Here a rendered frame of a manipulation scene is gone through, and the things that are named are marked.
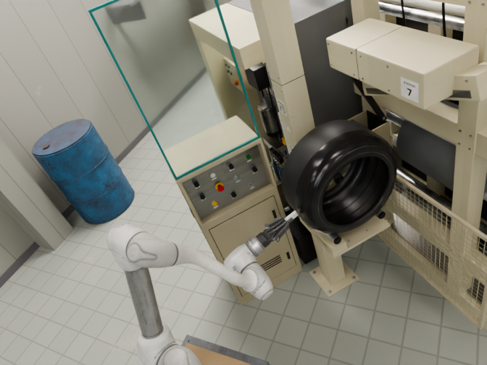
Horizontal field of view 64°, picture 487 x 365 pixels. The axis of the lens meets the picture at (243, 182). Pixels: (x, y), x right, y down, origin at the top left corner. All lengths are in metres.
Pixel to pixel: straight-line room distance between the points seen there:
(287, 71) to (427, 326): 1.83
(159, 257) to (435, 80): 1.19
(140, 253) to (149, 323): 0.48
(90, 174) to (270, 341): 2.41
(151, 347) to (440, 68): 1.64
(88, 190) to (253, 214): 2.19
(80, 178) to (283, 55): 2.81
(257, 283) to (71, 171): 2.73
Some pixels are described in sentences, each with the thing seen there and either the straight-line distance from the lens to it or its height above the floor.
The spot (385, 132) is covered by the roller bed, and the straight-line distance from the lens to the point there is 2.35.
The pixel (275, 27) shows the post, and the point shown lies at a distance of 1.83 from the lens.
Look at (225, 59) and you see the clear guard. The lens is 2.06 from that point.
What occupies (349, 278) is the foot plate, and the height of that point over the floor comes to 0.01.
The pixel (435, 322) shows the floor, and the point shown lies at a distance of 2.88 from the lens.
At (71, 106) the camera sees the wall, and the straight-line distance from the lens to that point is 4.98.
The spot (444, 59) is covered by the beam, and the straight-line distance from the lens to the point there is 1.60.
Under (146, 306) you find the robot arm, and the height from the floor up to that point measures 1.18.
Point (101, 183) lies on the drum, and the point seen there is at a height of 0.46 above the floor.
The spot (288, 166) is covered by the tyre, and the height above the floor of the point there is 1.33.
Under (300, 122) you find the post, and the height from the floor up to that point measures 1.42.
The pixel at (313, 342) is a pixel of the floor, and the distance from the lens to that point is 2.83.
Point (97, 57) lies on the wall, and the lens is 5.29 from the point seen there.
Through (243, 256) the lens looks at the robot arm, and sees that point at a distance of 1.92.
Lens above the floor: 2.50
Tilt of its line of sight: 38 degrees down
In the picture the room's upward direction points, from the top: 21 degrees counter-clockwise
